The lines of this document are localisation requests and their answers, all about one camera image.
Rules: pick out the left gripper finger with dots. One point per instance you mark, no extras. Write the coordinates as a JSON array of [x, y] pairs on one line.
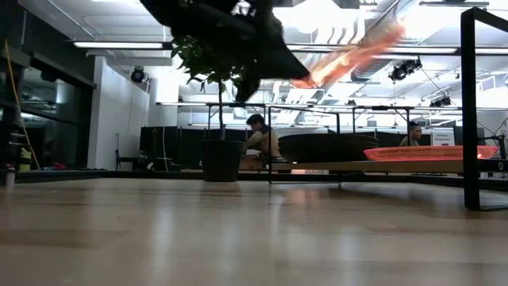
[[289, 57], [285, 72]]

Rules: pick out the orange translucent plate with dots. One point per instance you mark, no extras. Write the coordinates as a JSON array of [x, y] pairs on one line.
[[428, 155], [349, 55], [428, 147]]

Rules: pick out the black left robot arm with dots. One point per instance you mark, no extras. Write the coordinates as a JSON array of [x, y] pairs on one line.
[[190, 16]]

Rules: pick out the green leafy plant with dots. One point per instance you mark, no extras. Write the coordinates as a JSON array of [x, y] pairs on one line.
[[206, 67]]

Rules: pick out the person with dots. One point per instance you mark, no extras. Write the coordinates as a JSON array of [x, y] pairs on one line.
[[262, 139], [412, 135]]

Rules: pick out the black plant pot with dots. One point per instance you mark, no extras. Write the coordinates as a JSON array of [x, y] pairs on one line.
[[221, 161]]

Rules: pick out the black ceiling spotlight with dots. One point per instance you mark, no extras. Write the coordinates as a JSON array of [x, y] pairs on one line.
[[440, 102], [405, 69]]

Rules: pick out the dark office partition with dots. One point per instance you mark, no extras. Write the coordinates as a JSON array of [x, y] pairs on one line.
[[174, 145]]

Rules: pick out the long ceiling light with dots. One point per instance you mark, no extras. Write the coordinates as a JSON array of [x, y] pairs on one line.
[[119, 45], [428, 50]]

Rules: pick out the white sign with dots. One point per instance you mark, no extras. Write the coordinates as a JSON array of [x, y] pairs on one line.
[[442, 137]]

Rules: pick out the yellow container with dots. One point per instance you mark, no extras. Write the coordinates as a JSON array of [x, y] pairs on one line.
[[25, 159]]

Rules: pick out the white cup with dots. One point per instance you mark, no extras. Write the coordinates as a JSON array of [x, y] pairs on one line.
[[10, 178]]

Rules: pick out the black metal workstation frame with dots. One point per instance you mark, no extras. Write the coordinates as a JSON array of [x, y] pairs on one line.
[[301, 105]]

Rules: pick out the round black wall speaker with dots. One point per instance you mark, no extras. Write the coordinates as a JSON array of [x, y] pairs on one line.
[[137, 74]]

